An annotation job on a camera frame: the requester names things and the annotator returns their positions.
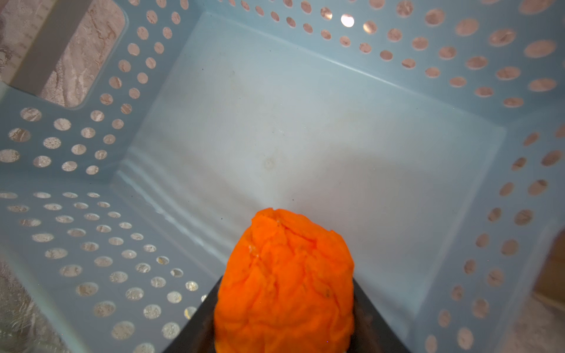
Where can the orange fruit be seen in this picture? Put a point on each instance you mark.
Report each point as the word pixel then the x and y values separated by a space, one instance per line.
pixel 288 287

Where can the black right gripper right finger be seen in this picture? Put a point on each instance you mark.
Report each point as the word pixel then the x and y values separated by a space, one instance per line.
pixel 372 333

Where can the light blue plastic basket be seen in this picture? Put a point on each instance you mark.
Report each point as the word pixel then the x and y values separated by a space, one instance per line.
pixel 139 138

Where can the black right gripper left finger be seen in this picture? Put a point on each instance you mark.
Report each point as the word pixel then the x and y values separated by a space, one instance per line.
pixel 198 336

